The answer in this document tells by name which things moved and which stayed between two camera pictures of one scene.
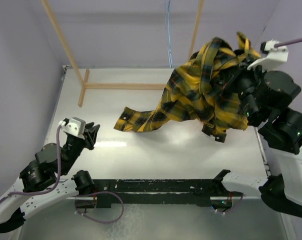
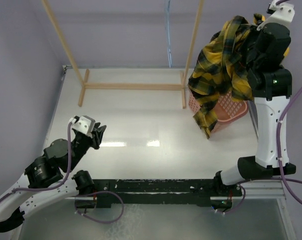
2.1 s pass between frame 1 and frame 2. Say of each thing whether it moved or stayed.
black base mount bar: stayed
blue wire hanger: stayed
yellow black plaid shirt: moved
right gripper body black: moved
